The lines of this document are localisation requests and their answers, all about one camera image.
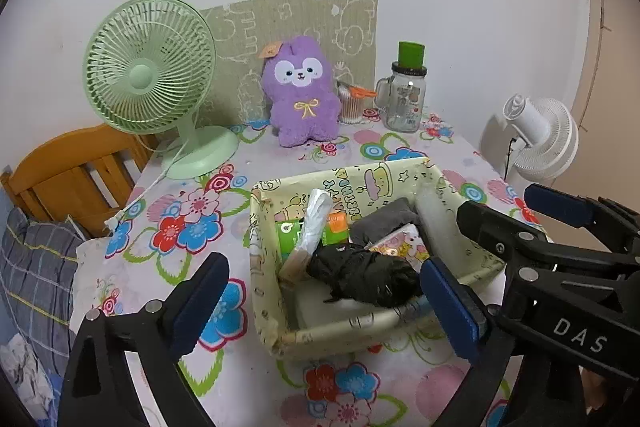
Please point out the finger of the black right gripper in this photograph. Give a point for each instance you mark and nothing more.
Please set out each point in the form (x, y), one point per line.
(520, 246)
(614, 225)

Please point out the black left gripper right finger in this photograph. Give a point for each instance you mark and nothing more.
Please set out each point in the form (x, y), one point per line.
(547, 392)

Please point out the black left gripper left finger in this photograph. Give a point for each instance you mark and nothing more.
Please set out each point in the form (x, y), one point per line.
(98, 389)

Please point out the yellow cartoon tissue pack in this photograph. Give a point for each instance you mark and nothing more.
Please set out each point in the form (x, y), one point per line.
(405, 243)

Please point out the grey soft cloth bundle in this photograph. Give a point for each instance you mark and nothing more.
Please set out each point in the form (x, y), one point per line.
(390, 217)

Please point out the black soft cloth bundle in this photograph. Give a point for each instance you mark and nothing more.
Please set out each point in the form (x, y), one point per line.
(352, 272)

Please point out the white bag roll brown core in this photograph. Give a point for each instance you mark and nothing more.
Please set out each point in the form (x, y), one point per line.
(316, 217)

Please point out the green orange packet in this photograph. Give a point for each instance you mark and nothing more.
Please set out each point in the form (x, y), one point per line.
(335, 232)

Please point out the beige door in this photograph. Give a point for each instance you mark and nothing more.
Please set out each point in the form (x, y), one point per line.
(606, 106)

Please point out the white fan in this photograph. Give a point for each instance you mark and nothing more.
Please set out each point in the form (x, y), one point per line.
(548, 133)

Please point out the grey plaid bedding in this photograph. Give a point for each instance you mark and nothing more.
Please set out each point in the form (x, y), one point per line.
(38, 264)

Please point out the floral tablecloth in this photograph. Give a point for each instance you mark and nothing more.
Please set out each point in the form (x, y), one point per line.
(173, 225)

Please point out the yellow cartoon storage box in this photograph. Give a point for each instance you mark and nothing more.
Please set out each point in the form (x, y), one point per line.
(270, 266)

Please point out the glass jar green lid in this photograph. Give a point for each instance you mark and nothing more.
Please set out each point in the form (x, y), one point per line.
(400, 96)

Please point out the small cup with orange lid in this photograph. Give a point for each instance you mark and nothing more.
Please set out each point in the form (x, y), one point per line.
(354, 100)

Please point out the purple plush toy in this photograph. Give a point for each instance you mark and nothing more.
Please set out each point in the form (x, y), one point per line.
(297, 80)

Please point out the patterned cardboard panel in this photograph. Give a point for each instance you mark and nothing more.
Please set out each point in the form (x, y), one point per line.
(345, 30)

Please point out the green desk fan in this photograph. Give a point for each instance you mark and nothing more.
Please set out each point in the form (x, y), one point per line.
(148, 68)

